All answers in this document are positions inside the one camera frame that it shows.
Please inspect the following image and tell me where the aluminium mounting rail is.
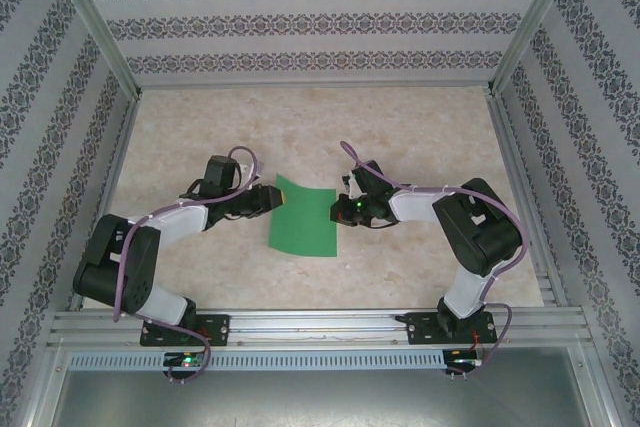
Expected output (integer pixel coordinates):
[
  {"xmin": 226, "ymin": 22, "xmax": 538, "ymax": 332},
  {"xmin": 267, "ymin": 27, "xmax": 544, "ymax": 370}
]
[{"xmin": 47, "ymin": 309, "xmax": 589, "ymax": 348}]

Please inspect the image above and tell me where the grey sheet metal tray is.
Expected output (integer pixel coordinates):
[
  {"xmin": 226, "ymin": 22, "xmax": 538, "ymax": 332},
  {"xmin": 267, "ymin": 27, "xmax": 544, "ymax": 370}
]
[{"xmin": 29, "ymin": 346, "xmax": 619, "ymax": 427}]

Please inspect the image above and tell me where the aluminium frame post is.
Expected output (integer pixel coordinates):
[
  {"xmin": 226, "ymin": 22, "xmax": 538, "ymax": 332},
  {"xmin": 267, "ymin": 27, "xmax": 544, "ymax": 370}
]
[
  {"xmin": 42, "ymin": 0, "xmax": 144, "ymax": 98},
  {"xmin": 487, "ymin": 0, "xmax": 586, "ymax": 98}
]

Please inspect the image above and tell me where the green paper sheet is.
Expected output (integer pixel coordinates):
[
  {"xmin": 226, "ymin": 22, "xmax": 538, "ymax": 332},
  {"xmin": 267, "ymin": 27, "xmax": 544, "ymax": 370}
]
[{"xmin": 266, "ymin": 172, "xmax": 340, "ymax": 259}]

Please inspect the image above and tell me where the slotted grey cable duct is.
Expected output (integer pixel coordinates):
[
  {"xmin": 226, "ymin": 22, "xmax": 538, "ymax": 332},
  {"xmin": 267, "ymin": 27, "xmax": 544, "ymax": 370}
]
[{"xmin": 67, "ymin": 349, "xmax": 446, "ymax": 372}]

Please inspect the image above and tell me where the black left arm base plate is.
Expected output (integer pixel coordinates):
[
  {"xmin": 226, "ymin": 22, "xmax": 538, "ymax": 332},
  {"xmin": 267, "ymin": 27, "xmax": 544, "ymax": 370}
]
[{"xmin": 139, "ymin": 313, "xmax": 231, "ymax": 348}]

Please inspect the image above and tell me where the controller board with green light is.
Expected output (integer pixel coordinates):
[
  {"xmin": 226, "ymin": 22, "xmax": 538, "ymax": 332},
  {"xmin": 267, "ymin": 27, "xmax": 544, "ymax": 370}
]
[
  {"xmin": 446, "ymin": 348, "xmax": 487, "ymax": 366},
  {"xmin": 162, "ymin": 351, "xmax": 207, "ymax": 369}
]

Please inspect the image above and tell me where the aluminium side rail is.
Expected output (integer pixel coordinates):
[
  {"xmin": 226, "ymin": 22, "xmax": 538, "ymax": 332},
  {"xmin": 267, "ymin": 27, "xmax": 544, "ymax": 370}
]
[
  {"xmin": 487, "ymin": 94, "xmax": 569, "ymax": 308},
  {"xmin": 67, "ymin": 94, "xmax": 144, "ymax": 311}
]

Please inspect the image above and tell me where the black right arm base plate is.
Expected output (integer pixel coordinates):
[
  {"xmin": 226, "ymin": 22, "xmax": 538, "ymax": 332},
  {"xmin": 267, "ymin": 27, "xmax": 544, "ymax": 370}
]
[{"xmin": 407, "ymin": 311, "xmax": 496, "ymax": 347}]

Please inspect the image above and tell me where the aluminium wall base bar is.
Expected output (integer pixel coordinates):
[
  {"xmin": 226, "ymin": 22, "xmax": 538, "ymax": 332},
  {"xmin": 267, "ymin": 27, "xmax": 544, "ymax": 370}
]
[{"xmin": 134, "ymin": 77, "xmax": 496, "ymax": 91}]

